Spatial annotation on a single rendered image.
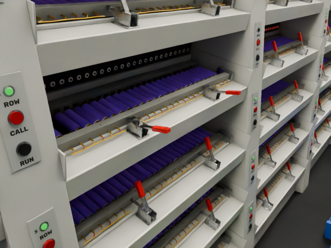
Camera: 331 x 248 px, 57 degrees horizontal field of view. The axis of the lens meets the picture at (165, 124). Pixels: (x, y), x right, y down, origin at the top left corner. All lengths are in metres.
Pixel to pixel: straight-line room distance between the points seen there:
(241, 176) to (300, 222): 0.65
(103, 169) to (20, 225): 0.15
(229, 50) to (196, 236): 0.54
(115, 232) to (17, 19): 0.44
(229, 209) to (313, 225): 0.66
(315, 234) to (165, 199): 0.97
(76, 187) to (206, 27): 0.43
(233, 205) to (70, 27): 0.78
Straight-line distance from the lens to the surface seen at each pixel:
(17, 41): 0.42
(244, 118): 0.95
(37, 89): 0.43
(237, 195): 1.09
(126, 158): 0.56
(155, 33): 0.58
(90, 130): 0.55
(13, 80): 0.42
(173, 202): 0.74
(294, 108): 1.38
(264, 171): 1.27
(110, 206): 0.68
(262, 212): 1.38
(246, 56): 0.91
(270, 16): 1.02
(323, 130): 2.22
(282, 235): 1.55
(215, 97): 0.78
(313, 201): 1.79
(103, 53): 0.50
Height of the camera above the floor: 0.99
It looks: 21 degrees down
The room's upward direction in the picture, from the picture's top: 4 degrees counter-clockwise
